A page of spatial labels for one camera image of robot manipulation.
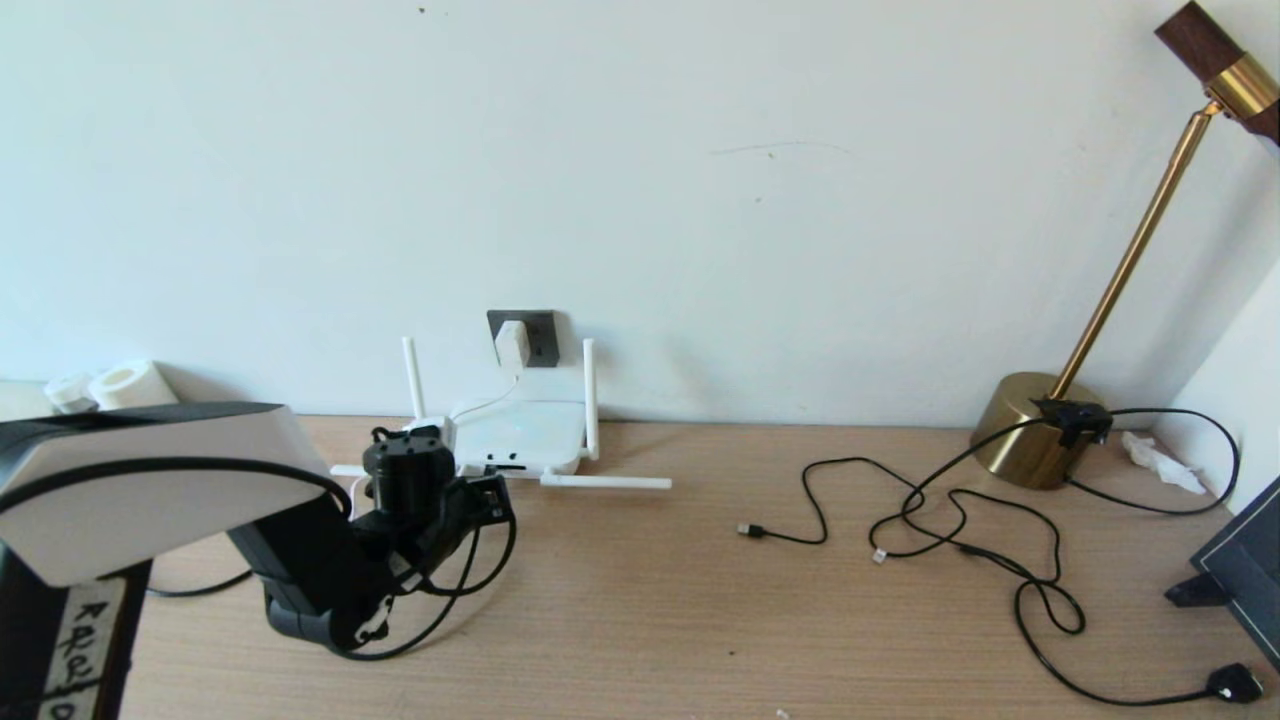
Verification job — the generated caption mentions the thin white power cable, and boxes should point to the thin white power cable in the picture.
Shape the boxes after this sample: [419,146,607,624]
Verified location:
[345,368,523,501]

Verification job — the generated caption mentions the black network cable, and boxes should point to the black network cable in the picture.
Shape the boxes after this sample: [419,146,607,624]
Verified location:
[145,530,481,663]

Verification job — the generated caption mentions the white router with antennas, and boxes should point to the white router with antennas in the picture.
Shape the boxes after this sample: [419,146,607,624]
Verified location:
[330,337,673,491]

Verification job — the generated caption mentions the white toilet paper roll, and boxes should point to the white toilet paper roll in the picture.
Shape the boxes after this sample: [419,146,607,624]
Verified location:
[88,358,181,411]

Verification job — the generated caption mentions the gold desk lamp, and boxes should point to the gold desk lamp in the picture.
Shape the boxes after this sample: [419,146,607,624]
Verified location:
[968,0,1280,491]

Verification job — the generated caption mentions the black clip on lamp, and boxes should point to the black clip on lamp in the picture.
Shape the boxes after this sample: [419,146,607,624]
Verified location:
[1028,398,1113,449]

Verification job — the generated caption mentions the crumpled white tissue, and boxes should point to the crumpled white tissue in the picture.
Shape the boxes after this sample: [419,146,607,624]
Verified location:
[1120,432,1206,497]

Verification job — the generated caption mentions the black clip stand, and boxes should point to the black clip stand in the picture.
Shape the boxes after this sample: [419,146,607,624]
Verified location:
[1165,575,1231,608]

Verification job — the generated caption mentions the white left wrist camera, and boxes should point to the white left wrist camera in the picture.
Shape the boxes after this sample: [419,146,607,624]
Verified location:
[402,416,459,453]

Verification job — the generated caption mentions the grey wall socket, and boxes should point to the grey wall socket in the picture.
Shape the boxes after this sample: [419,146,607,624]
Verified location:
[487,309,559,368]

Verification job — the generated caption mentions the black USB cable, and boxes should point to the black USB cable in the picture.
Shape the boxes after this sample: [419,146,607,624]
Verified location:
[738,458,926,546]

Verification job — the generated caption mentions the black cable with white connector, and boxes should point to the black cable with white connector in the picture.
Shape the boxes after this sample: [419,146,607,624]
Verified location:
[868,488,1061,586]

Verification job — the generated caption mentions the black lamp power cord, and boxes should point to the black lamp power cord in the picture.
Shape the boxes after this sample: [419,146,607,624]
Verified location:
[870,408,1263,707]

